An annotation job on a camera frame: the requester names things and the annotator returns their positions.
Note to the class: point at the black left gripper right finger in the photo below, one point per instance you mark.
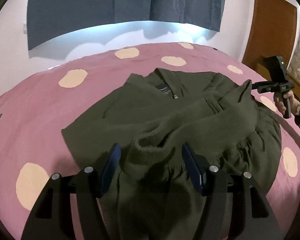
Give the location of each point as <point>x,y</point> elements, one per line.
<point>235,206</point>

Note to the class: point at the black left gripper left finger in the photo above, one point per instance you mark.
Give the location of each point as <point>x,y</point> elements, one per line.
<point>51,217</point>

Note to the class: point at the olive green bomber jacket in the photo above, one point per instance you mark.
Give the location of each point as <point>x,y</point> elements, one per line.
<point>151,195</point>

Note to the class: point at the person's right hand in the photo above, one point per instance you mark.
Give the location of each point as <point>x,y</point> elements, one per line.
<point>294,103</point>

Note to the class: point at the brown wooden door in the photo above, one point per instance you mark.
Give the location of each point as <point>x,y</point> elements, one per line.
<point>272,32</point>

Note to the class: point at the pink bedsheet with cream dots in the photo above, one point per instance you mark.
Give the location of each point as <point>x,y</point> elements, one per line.
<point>62,119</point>

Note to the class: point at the dark blue curtain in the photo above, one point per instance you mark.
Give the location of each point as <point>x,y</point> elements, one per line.
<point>47,19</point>

